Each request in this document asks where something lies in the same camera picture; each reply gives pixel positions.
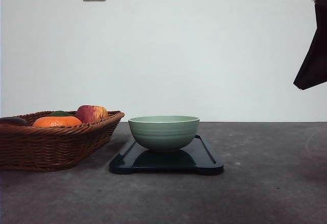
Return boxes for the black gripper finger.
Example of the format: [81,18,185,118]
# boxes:
[294,0,327,90]

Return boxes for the dark blue rectangular tray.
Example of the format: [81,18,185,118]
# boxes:
[109,135,224,175]

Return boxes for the dark green fruit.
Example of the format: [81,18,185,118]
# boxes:
[49,110,70,116]

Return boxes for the dark purple fruit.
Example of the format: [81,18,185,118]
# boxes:
[0,117,28,126]

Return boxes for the green ceramic bowl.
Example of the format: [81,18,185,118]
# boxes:
[128,116,200,152]

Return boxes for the orange tangerine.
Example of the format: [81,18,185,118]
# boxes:
[32,117,83,127]

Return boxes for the brown wicker basket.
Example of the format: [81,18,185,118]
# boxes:
[0,111,125,171]

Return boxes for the red yellow apple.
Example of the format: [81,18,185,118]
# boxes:
[77,105,108,123]

